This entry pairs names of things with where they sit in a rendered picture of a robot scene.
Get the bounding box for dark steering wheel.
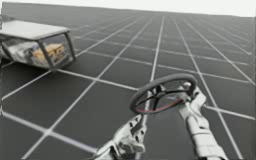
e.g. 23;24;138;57
129;73;199;116

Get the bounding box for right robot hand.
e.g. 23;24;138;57
178;82;208;115

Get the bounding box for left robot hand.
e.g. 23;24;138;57
113;113;148;155

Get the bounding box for grey cart with brown box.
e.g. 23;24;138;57
0;19;77;70

